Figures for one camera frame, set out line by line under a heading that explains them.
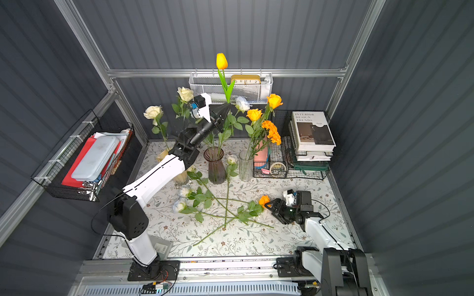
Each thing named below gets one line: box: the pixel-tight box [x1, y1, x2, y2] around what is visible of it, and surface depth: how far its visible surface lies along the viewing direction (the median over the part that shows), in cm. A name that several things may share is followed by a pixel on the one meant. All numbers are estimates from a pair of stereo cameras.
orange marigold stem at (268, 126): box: [251, 120, 278, 157], surface depth 80 cm
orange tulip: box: [216, 53, 236, 104], surface depth 56 cm
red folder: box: [61, 135, 122, 189], surface depth 70 cm
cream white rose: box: [143, 105, 170, 152], surface depth 84 cm
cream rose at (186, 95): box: [171, 86, 195, 121], surface depth 82 cm
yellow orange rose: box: [266, 93, 284, 121], surface depth 81 cm
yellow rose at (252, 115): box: [245, 108, 263, 153], surface depth 82 cm
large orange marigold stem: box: [251, 129, 282, 158], surface depth 79 cm
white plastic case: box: [70, 135, 120, 182], surface depth 71 cm
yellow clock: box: [230, 74, 261, 85], surface depth 90 cm
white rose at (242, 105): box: [234, 96, 254, 124], surface depth 79 cm
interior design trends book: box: [291, 111, 337, 152], surface depth 93 cm
